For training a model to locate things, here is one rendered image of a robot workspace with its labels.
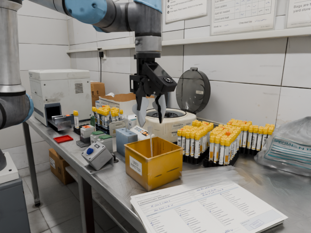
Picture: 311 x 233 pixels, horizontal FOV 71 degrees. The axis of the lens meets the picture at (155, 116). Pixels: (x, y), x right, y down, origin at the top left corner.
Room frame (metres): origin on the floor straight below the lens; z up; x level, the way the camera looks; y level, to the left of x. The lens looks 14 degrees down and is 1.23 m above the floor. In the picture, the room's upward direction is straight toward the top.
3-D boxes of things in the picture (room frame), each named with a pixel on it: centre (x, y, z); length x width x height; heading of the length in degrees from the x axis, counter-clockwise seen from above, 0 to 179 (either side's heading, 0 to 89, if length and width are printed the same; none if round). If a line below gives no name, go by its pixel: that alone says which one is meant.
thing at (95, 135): (0.87, 0.24, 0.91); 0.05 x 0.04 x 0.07; 130
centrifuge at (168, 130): (0.99, -0.03, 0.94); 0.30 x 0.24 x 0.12; 121
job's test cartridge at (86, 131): (0.91, 0.30, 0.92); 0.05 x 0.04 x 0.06; 130
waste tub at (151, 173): (0.63, 0.01, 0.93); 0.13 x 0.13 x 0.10; 36
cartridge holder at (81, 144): (0.91, 0.30, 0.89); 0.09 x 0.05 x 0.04; 130
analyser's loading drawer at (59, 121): (1.13, 0.52, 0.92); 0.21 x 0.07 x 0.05; 40
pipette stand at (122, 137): (0.78, 0.11, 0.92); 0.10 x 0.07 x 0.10; 35
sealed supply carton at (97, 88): (1.84, 0.59, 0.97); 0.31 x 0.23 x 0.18; 34
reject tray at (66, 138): (0.96, 0.43, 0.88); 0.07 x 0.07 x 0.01; 40
